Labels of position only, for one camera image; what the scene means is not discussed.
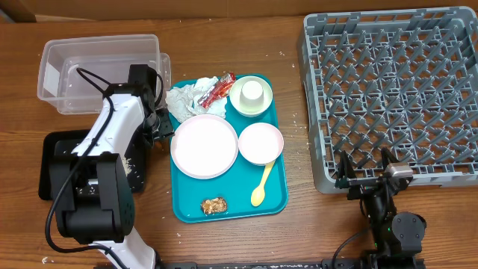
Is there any cream bowl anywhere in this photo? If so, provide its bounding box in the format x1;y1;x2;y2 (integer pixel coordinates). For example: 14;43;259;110
229;75;273;117

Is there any teal serving tray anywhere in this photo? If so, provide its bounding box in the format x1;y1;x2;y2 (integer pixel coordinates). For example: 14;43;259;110
167;73;289;224

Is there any grey dishwasher rack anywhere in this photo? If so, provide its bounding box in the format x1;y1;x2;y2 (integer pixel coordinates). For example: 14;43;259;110
298;6;477;194

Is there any pile of white rice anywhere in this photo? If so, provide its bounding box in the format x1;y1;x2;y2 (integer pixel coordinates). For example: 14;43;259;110
55;149;145;194

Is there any large pink plate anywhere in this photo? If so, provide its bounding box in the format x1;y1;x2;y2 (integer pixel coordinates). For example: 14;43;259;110
170;114;238;179

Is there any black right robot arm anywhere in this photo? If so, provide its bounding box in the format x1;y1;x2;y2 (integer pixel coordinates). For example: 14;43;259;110
330;148;427;269

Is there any small pink plate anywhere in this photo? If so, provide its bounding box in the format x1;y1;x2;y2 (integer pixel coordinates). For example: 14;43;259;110
238;123;285;165

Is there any granola bar piece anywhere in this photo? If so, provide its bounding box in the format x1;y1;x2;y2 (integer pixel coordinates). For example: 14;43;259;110
200;197;228;215

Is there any yellow plastic spoon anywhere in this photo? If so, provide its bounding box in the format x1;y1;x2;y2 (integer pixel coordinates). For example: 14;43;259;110
250;161;275;207

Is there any clear plastic bin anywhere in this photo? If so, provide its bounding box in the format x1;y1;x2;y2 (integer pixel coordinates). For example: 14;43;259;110
37;34;171;114

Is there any cream cup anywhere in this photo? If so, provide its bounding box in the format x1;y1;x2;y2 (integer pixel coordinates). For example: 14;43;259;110
240;81;264;111

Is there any crumpled white napkin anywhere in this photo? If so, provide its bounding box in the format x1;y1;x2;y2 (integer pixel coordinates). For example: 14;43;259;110
165;76;228;123

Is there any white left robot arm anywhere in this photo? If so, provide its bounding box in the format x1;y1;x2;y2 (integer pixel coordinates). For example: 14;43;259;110
45;64;174;268

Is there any red snack wrapper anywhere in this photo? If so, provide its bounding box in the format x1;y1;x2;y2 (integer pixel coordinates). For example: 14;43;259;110
198;72;236;109

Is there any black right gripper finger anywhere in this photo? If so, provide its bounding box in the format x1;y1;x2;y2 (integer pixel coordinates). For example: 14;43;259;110
338;151;357;180
380;147;400;167

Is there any black tray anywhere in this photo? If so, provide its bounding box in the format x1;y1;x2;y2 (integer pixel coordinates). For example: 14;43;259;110
38;129;146;200

